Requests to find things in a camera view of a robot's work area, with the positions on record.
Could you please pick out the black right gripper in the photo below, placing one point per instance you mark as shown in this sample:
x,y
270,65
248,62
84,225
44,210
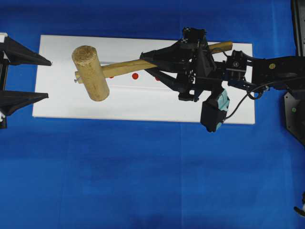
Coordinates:
x,y
194,53

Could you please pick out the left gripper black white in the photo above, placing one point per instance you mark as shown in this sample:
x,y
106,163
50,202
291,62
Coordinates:
x,y
15,53

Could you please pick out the wooden mallet hammer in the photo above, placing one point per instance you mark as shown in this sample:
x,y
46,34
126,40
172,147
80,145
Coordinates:
x,y
93,75

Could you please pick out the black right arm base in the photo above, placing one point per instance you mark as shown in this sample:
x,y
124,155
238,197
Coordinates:
x,y
295,117

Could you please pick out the small white marked block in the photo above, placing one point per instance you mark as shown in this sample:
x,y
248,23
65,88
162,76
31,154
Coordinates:
x,y
137,80

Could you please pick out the large white foam board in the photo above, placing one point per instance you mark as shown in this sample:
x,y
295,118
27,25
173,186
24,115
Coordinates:
x,y
68,99

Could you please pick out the blue table cloth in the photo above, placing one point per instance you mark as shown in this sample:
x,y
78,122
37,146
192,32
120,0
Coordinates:
x,y
102,174

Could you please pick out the black teal right wrist camera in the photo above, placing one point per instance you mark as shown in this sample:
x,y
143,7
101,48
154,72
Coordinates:
x,y
214,110

